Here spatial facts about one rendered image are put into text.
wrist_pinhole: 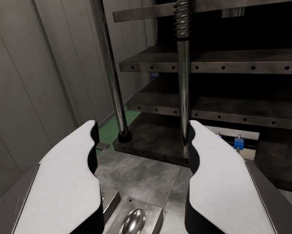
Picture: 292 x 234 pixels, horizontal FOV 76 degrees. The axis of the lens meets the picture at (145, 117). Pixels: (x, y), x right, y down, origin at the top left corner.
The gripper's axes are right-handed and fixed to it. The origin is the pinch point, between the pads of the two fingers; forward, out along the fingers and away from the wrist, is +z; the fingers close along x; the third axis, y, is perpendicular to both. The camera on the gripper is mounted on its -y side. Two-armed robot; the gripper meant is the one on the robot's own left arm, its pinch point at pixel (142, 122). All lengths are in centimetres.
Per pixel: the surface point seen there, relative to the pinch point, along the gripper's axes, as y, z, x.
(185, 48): 7, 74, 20
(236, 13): -7, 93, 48
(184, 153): 64, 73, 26
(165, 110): 41, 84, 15
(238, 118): 37, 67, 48
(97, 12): -7, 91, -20
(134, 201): 59, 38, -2
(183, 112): 38, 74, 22
